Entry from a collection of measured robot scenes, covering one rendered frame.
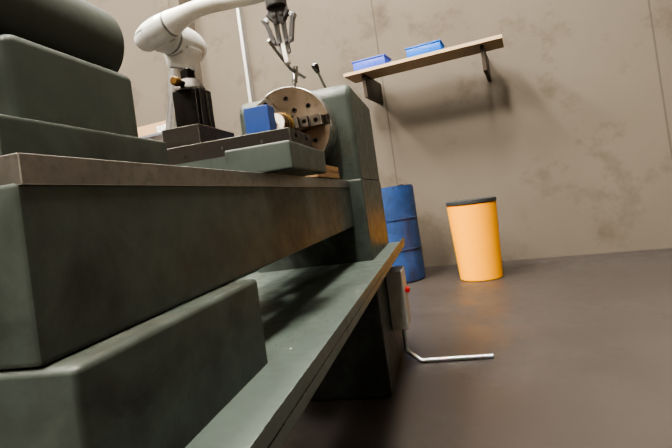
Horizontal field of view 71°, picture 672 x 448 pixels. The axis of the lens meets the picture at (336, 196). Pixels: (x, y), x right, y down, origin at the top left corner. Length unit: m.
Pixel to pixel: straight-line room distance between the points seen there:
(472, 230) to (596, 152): 1.49
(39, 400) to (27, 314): 0.07
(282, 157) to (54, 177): 0.55
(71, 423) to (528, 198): 4.54
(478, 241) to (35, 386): 3.62
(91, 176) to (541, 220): 4.50
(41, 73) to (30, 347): 0.33
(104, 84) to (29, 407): 0.43
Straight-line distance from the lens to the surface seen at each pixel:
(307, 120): 1.71
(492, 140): 4.83
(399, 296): 2.17
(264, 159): 0.99
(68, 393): 0.48
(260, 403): 0.68
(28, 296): 0.49
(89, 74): 0.74
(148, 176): 0.62
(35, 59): 0.68
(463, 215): 3.91
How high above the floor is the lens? 0.78
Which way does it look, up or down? 1 degrees up
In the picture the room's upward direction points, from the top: 8 degrees counter-clockwise
